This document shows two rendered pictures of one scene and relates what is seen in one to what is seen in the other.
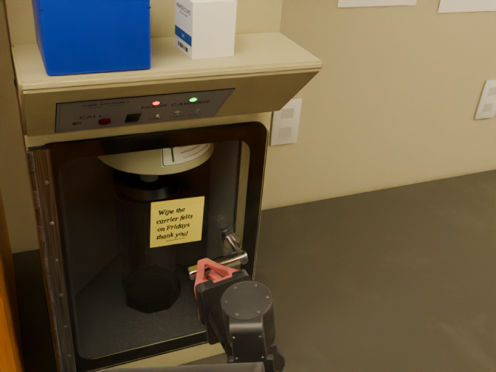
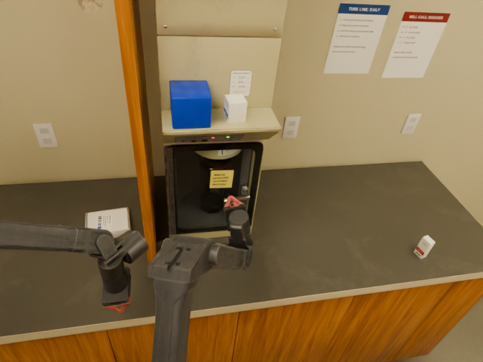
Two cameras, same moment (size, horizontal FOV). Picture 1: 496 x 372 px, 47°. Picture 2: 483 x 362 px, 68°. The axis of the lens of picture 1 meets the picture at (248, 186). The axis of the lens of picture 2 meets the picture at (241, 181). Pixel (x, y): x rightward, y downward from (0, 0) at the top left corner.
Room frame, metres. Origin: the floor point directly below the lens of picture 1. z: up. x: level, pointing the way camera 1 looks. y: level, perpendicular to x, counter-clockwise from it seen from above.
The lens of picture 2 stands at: (-0.24, -0.13, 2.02)
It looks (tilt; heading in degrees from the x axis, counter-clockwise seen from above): 40 degrees down; 10
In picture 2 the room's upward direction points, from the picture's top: 7 degrees clockwise
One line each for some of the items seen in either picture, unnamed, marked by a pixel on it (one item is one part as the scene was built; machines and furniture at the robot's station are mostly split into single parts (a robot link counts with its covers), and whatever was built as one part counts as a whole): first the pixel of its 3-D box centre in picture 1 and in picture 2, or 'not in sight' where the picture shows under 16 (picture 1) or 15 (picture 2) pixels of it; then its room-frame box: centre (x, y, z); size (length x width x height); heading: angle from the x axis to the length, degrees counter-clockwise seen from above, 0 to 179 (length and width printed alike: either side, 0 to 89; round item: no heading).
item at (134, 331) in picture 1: (160, 256); (213, 192); (0.64, 0.12, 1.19); 0.30 x 0.01 x 0.40; 115
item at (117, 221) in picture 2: not in sight; (108, 224); (0.57, 0.51, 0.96); 0.16 x 0.12 x 0.04; 121
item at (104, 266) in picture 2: not in sight; (113, 263); (0.22, 0.25, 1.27); 0.07 x 0.06 x 0.07; 159
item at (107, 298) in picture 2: not in sight; (114, 279); (0.22, 0.25, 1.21); 0.10 x 0.07 x 0.07; 25
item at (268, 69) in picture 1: (170, 95); (220, 133); (0.60, 0.10, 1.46); 0.32 x 0.12 x 0.10; 115
